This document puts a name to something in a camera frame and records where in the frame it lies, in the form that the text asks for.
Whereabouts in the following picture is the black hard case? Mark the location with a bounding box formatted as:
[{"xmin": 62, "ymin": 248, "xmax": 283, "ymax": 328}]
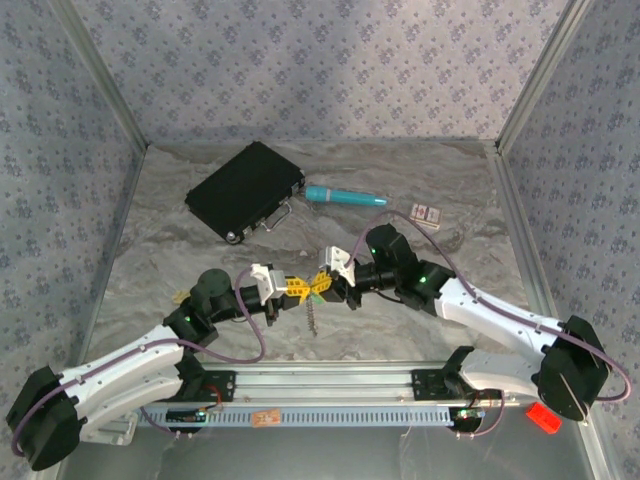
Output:
[{"xmin": 183, "ymin": 141, "xmax": 307, "ymax": 246}]

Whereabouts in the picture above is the red plastic block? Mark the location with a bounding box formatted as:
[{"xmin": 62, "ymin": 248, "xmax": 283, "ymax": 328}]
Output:
[{"xmin": 524, "ymin": 403, "xmax": 564, "ymax": 435}]

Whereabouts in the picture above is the aluminium frame post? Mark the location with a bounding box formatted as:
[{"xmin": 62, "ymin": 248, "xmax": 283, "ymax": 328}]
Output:
[{"xmin": 493, "ymin": 0, "xmax": 599, "ymax": 151}]

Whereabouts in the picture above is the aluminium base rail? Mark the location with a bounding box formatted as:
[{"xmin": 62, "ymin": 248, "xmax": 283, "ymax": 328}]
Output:
[{"xmin": 202, "ymin": 362, "xmax": 544, "ymax": 401}]

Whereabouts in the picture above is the thin purple base cable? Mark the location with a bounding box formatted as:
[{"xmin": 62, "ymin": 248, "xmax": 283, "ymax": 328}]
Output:
[
  {"xmin": 454, "ymin": 387, "xmax": 507, "ymax": 441},
  {"xmin": 137, "ymin": 403, "xmax": 221, "ymax": 440}
]

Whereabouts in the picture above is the aluminium frame side rail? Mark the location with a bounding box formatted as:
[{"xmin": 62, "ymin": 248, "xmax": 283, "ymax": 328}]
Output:
[
  {"xmin": 47, "ymin": 142, "xmax": 151, "ymax": 480},
  {"xmin": 487, "ymin": 142, "xmax": 616, "ymax": 480}
]

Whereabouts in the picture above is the small circuit board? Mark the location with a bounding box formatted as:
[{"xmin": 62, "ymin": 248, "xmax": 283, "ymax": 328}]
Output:
[
  {"xmin": 452, "ymin": 407, "xmax": 487, "ymax": 426},
  {"xmin": 166, "ymin": 407, "xmax": 224, "ymax": 425}
]

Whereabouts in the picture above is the small red white card box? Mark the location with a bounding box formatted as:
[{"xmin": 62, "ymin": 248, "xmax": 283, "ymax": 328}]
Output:
[{"xmin": 408, "ymin": 202, "xmax": 445, "ymax": 230}]

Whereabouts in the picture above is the teal pen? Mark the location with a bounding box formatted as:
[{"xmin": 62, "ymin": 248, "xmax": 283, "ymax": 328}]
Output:
[{"xmin": 304, "ymin": 185, "xmax": 389, "ymax": 207}]

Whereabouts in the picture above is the aluminium end bracket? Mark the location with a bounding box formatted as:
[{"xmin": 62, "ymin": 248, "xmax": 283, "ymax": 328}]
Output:
[{"xmin": 82, "ymin": 413, "xmax": 139, "ymax": 446}]

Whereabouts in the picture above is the grey slotted cable duct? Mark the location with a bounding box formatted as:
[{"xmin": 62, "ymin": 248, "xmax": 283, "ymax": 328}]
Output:
[{"xmin": 134, "ymin": 403, "xmax": 481, "ymax": 429}]

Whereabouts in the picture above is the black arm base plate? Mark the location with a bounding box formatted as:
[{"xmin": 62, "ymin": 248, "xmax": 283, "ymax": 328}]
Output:
[
  {"xmin": 177, "ymin": 367, "xmax": 237, "ymax": 404},
  {"xmin": 410, "ymin": 368, "xmax": 504, "ymax": 401}
]

